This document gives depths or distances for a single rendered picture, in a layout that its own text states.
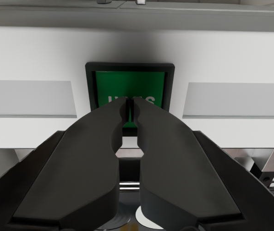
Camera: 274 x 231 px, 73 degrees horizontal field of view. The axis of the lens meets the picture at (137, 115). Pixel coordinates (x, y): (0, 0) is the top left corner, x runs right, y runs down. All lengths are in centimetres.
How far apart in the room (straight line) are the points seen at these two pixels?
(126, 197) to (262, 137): 22
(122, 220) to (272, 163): 26
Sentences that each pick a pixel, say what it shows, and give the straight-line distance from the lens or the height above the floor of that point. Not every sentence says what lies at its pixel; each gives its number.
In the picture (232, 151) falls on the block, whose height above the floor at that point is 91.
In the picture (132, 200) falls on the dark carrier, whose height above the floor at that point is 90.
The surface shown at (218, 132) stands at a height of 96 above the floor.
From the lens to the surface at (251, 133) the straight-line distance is 18.
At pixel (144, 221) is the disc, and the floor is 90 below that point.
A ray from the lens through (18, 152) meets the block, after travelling 27.
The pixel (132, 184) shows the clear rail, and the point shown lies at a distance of 30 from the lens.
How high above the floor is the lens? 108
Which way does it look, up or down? 58 degrees down
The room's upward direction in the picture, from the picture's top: 177 degrees clockwise
